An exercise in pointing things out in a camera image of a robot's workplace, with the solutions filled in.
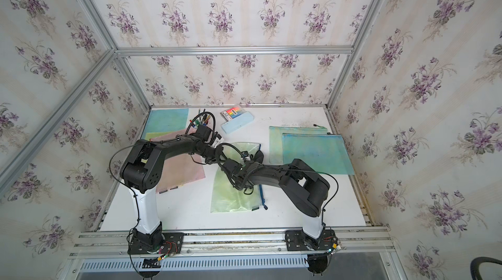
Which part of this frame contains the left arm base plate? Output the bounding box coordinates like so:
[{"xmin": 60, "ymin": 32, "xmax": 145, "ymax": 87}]
[{"xmin": 128, "ymin": 232, "xmax": 185, "ymax": 255}]

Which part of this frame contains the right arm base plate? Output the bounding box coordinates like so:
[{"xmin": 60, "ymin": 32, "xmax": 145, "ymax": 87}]
[{"xmin": 284, "ymin": 228, "xmax": 339, "ymax": 251}]

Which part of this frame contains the pink mesh document bag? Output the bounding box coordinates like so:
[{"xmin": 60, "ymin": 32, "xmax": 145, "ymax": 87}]
[{"xmin": 150, "ymin": 128, "xmax": 207, "ymax": 194}]

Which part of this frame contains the light green document bag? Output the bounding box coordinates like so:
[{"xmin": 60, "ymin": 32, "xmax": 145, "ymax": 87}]
[{"xmin": 210, "ymin": 142, "xmax": 262, "ymax": 213}]

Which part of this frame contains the light blue booklet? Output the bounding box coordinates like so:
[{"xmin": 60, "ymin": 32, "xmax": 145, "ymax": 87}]
[{"xmin": 221, "ymin": 112, "xmax": 254, "ymax": 134}]

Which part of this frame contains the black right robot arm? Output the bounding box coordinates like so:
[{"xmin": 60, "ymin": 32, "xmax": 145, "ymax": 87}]
[{"xmin": 219, "ymin": 158, "xmax": 330, "ymax": 240}]

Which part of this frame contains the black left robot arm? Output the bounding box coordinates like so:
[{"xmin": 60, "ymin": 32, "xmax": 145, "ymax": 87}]
[{"xmin": 119, "ymin": 126, "xmax": 221, "ymax": 237}]

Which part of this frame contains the yellow mesh document bag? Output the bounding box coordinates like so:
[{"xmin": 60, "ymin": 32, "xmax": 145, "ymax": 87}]
[{"xmin": 145, "ymin": 132, "xmax": 176, "ymax": 141}]

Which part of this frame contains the blue mesh document bag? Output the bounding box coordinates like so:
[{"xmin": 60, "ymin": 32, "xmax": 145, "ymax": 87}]
[{"xmin": 143, "ymin": 108, "xmax": 189, "ymax": 135}]

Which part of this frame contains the aluminium mounting rail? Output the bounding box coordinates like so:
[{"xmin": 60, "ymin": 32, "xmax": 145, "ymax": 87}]
[{"xmin": 69, "ymin": 226, "xmax": 396, "ymax": 259}]

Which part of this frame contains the pale green rear document bag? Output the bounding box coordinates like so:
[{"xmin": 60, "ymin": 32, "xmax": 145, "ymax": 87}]
[{"xmin": 268, "ymin": 124, "xmax": 329, "ymax": 165}]

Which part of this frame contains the large teal document bag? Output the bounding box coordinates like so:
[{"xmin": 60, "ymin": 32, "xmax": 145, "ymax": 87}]
[{"xmin": 282, "ymin": 133, "xmax": 355, "ymax": 175}]

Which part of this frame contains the pink metal pen bucket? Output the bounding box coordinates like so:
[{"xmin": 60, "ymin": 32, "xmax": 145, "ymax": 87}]
[{"xmin": 190, "ymin": 110, "xmax": 209, "ymax": 128}]

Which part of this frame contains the green and grey cleaning cloth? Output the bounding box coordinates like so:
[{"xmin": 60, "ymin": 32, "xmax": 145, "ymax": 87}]
[{"xmin": 252, "ymin": 150, "xmax": 264, "ymax": 164}]

